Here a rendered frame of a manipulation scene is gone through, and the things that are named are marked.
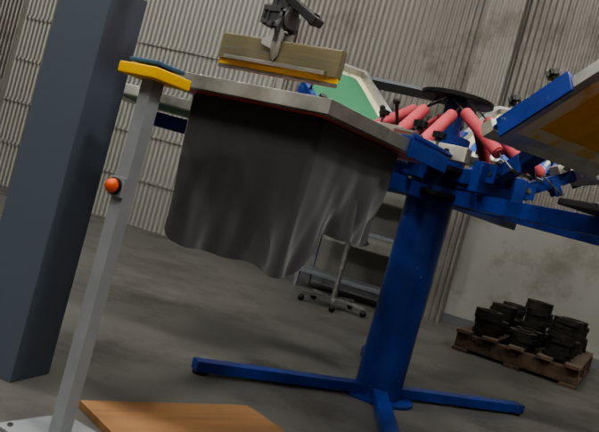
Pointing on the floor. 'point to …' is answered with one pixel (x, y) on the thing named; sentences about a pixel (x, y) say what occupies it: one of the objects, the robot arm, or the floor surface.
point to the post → (105, 252)
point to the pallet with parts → (529, 340)
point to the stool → (336, 289)
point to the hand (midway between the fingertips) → (278, 59)
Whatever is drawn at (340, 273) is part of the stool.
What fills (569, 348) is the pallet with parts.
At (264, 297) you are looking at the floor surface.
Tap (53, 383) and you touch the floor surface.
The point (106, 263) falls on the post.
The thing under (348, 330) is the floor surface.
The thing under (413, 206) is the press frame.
